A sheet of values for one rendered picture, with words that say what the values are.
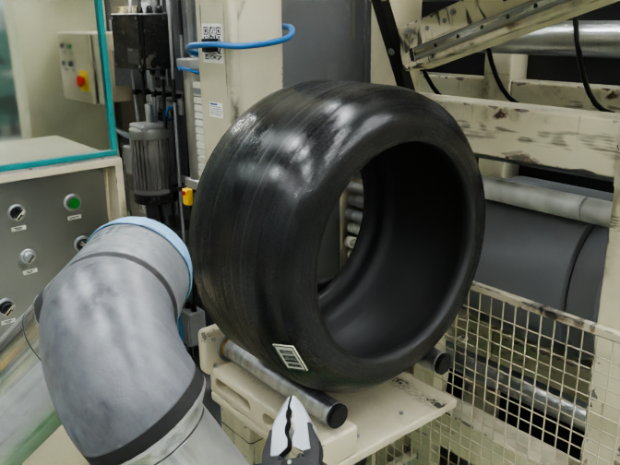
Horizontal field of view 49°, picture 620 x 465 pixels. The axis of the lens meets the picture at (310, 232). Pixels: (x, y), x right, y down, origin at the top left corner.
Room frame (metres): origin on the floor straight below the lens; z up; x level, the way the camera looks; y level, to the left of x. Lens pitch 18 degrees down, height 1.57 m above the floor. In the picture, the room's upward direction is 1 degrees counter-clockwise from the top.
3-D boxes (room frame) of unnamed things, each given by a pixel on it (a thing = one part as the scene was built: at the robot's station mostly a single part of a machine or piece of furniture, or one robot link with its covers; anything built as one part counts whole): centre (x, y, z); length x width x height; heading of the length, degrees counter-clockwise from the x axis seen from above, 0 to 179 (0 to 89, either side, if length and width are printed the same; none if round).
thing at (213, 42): (1.43, 0.14, 1.51); 0.19 x 0.19 x 0.06; 39
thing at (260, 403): (1.16, 0.07, 0.84); 0.36 x 0.09 x 0.06; 39
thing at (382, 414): (1.25, -0.04, 0.80); 0.37 x 0.36 x 0.02; 129
